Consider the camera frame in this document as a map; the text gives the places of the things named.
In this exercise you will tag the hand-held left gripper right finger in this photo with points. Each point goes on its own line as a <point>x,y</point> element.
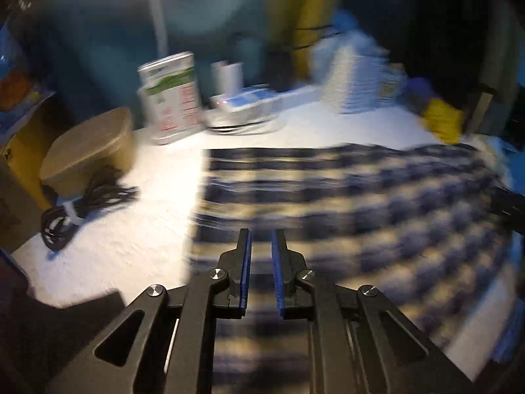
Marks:
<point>279,273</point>

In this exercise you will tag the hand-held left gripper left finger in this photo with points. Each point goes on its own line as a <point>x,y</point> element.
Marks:
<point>245,273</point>

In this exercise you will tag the grey curtain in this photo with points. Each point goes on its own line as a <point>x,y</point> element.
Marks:
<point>102,37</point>

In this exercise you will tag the white and green carton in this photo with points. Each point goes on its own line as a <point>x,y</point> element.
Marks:
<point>172,96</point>

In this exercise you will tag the cardboard box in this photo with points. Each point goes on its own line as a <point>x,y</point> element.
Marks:
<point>20,164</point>

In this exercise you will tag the black power adapter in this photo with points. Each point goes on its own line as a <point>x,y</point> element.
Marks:
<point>283,63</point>

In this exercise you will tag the white power strip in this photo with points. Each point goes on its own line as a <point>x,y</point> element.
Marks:
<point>254,106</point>

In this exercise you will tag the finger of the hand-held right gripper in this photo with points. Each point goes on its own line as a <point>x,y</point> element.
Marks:
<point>508,209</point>

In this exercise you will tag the colourful snack bag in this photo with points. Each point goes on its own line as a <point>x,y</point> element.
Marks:
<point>16,69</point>

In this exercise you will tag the white charger plug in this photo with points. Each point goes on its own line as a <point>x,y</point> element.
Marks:
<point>229,78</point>

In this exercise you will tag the yellow plush toy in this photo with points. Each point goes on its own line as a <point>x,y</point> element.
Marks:
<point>443,119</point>

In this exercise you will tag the yellow curtain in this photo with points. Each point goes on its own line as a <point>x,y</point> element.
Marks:
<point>307,20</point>

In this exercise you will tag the brown lidded container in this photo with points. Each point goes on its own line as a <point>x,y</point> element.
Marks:
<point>92,152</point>

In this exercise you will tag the plaid pants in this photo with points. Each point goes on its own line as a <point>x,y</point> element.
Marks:
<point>369,221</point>

